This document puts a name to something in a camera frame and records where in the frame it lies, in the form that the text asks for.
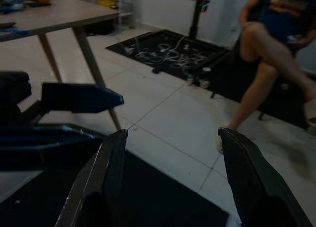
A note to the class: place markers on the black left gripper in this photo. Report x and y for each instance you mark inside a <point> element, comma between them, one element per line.
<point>10,96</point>

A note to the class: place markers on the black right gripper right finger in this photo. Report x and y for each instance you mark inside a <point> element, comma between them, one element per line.
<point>259,192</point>

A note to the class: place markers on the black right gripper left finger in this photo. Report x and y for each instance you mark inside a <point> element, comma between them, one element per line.
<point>108,177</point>

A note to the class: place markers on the black floor carpet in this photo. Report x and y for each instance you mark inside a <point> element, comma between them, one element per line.
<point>160,200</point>

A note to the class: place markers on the tapered wooden table leg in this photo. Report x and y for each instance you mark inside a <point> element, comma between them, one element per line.
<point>91,61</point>
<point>50,58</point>

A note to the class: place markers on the blue tape strip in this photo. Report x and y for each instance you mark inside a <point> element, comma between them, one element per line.
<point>17,32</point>

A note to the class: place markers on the dark floor rug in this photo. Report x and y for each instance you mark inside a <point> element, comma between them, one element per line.
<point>229,84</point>

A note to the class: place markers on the black floor base tray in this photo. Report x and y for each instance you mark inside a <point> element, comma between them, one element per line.
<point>148,43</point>

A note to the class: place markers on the seated person in dark clothes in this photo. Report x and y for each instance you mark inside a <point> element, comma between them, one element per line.
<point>266,71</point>

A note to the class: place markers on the white shelf unit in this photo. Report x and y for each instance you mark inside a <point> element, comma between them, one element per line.
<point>128,17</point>

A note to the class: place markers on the yellow storage box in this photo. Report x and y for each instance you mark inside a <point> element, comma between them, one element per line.
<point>105,3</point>

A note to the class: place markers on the black stand pole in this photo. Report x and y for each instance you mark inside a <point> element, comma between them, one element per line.
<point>196,19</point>

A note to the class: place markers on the colourful puzzle cube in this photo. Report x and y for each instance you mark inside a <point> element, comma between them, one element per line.
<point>205,7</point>

